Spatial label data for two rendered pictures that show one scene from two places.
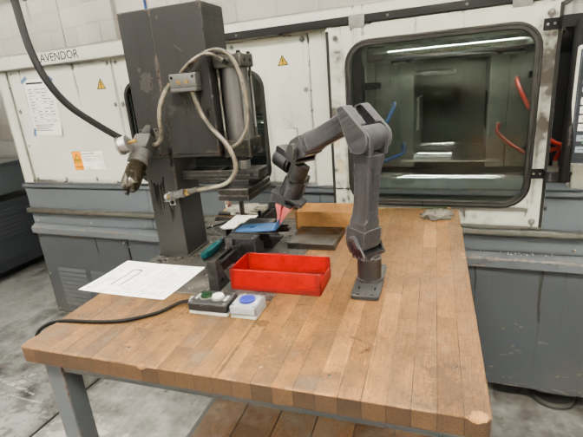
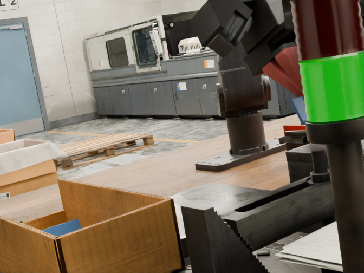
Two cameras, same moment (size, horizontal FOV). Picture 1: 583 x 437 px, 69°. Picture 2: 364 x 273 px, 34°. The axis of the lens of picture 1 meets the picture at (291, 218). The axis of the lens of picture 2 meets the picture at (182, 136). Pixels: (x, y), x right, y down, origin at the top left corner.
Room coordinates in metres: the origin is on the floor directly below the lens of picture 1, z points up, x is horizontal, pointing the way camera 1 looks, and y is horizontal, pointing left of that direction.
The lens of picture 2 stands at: (1.91, 0.31, 1.10)
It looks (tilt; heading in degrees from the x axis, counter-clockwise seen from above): 8 degrees down; 216
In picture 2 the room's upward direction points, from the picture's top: 10 degrees counter-clockwise
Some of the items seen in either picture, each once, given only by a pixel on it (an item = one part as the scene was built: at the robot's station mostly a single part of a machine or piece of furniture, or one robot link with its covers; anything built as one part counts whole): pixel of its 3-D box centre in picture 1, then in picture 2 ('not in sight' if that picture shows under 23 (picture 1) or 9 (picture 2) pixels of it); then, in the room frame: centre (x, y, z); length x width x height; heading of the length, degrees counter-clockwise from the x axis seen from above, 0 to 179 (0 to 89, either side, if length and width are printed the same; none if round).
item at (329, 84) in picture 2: not in sight; (336, 86); (1.59, 0.19, 1.07); 0.04 x 0.04 x 0.03
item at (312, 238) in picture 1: (317, 237); (197, 214); (1.36, -0.08, 0.91); 0.17 x 0.16 x 0.02; 161
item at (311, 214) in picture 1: (332, 217); (62, 239); (1.51, -0.15, 0.93); 0.25 x 0.13 x 0.08; 71
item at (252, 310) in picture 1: (248, 310); not in sight; (0.92, 0.12, 0.90); 0.07 x 0.07 x 0.06; 71
